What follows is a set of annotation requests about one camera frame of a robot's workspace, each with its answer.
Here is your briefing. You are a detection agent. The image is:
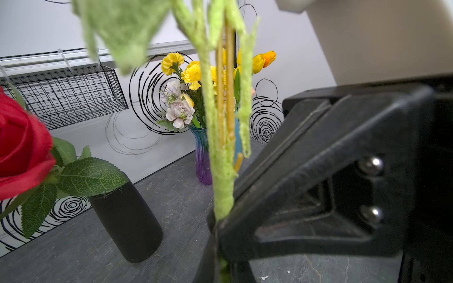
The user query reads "black wire basket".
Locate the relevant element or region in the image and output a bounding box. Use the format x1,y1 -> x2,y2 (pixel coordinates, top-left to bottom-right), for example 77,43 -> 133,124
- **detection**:
1,65 -> 128,130

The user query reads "red rose low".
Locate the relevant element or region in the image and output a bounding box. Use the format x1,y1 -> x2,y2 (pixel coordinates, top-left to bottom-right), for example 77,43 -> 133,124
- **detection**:
1,88 -> 129,238

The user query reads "yellow tulip bouquet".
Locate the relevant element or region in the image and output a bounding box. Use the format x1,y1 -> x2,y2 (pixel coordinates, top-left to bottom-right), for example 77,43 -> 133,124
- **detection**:
233,49 -> 277,107

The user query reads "teal ceramic vase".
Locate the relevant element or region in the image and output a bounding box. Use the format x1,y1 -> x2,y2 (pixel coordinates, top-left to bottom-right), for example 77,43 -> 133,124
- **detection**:
234,117 -> 243,163

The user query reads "yellow carnation bouquet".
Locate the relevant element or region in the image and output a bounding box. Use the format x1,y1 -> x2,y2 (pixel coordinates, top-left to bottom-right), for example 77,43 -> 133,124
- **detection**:
158,53 -> 207,133

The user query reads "black vase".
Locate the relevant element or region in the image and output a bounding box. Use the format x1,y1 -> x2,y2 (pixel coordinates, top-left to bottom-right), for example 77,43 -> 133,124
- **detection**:
88,182 -> 164,263

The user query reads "purple glass vase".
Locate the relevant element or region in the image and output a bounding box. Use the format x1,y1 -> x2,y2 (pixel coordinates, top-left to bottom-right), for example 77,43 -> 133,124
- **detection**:
189,127 -> 212,185

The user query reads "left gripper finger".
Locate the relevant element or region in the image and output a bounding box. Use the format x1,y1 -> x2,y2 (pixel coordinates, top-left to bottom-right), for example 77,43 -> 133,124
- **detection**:
194,84 -> 453,283

